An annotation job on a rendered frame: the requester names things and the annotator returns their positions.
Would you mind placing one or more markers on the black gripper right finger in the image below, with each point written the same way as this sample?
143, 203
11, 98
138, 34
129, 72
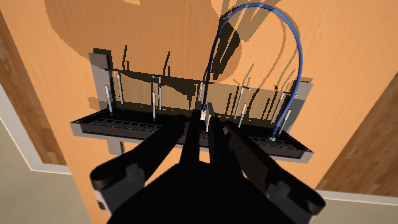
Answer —
236, 152

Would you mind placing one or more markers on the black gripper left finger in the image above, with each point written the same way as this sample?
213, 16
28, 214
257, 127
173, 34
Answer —
118, 179

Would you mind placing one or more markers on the blue patch cord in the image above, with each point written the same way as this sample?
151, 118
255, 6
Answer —
287, 21

